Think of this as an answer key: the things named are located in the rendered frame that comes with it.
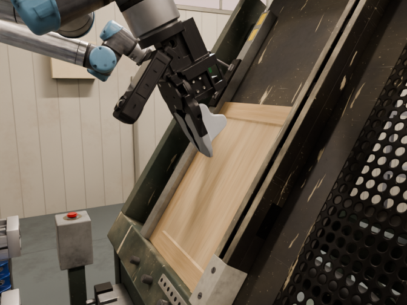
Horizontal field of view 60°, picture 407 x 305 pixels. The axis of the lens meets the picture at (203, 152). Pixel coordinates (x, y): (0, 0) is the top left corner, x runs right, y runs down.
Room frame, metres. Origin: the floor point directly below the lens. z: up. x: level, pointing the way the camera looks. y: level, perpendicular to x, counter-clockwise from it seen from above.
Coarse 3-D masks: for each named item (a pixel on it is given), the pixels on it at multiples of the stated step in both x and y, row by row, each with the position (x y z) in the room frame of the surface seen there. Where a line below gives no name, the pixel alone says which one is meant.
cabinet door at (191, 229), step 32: (224, 128) 1.20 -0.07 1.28; (256, 128) 1.05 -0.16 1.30; (224, 160) 1.09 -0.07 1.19; (256, 160) 0.96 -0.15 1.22; (192, 192) 1.13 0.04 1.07; (224, 192) 0.99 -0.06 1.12; (160, 224) 1.16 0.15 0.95; (192, 224) 1.02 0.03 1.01; (224, 224) 0.91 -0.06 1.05; (192, 256) 0.93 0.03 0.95; (192, 288) 0.85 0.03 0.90
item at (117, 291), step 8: (128, 280) 1.07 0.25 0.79; (96, 288) 1.06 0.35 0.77; (104, 288) 1.06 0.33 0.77; (112, 288) 1.07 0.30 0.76; (120, 288) 1.11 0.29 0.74; (128, 288) 1.07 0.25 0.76; (136, 288) 0.99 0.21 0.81; (96, 296) 1.05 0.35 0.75; (104, 296) 1.02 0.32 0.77; (112, 296) 1.02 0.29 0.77; (120, 296) 1.06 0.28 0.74; (128, 296) 1.06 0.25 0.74; (136, 296) 0.99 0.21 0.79; (88, 304) 1.05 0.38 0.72; (96, 304) 1.05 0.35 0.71; (104, 304) 0.98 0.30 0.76; (112, 304) 0.98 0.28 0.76; (120, 304) 0.98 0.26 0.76; (128, 304) 1.01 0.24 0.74; (136, 304) 0.99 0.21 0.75; (144, 304) 0.91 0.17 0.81
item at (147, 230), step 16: (272, 16) 1.39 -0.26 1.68; (256, 32) 1.37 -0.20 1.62; (256, 48) 1.36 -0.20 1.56; (240, 64) 1.33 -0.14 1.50; (240, 80) 1.33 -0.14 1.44; (224, 96) 1.30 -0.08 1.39; (192, 144) 1.27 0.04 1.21; (192, 160) 1.24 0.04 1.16; (176, 176) 1.22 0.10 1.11; (160, 208) 1.19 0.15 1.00; (144, 224) 1.21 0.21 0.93
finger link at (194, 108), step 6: (180, 90) 0.53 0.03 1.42; (186, 96) 0.51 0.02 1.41; (186, 102) 0.51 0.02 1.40; (192, 102) 0.52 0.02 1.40; (186, 108) 0.53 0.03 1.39; (192, 108) 0.51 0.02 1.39; (198, 108) 0.52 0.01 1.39; (192, 114) 0.52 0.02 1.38; (198, 114) 0.52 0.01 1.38; (192, 120) 0.53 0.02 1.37; (198, 120) 0.52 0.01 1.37; (198, 126) 0.52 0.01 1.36; (204, 126) 0.54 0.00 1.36; (198, 132) 0.53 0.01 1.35; (204, 132) 0.54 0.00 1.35
